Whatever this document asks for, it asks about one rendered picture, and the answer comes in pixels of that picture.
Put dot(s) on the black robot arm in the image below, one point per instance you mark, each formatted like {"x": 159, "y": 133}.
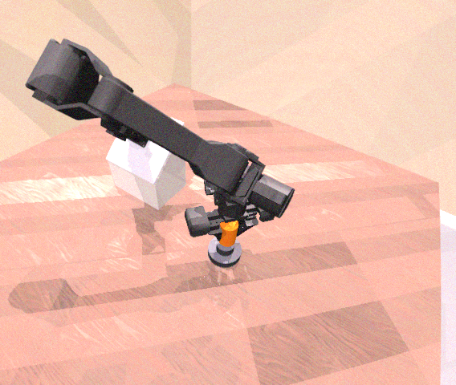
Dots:
{"x": 67, "y": 78}

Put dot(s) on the orange knob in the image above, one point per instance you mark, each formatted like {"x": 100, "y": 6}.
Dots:
{"x": 229, "y": 233}

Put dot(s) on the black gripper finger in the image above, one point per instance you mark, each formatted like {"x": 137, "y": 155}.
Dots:
{"x": 217, "y": 233}
{"x": 244, "y": 225}

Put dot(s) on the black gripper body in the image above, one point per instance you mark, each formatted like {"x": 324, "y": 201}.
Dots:
{"x": 200, "y": 223}

